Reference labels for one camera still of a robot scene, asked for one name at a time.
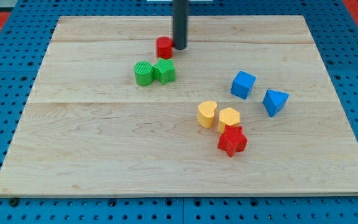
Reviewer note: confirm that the blue cube block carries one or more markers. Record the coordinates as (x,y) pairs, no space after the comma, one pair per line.
(243,84)

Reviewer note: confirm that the yellow heart block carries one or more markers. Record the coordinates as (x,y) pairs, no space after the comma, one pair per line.
(206,113)

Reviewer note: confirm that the green star block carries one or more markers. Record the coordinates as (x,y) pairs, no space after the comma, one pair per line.
(164,71)

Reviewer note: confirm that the yellow hexagon block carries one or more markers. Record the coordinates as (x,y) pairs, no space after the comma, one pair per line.
(228,117)

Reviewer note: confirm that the green cylinder block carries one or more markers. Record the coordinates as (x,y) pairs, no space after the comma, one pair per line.
(143,71)

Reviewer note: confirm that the red star block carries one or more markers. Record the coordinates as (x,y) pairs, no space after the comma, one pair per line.
(232,140)

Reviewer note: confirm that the red cylinder block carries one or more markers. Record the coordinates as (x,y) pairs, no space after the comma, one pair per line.
(164,46)

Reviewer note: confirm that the light wooden board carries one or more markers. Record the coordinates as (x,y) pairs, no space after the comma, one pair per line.
(88,130)

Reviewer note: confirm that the blue triangular prism block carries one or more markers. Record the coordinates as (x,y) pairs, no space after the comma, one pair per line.
(274,101)

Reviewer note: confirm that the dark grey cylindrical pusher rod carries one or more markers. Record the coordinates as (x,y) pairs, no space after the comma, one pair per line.
(180,23)

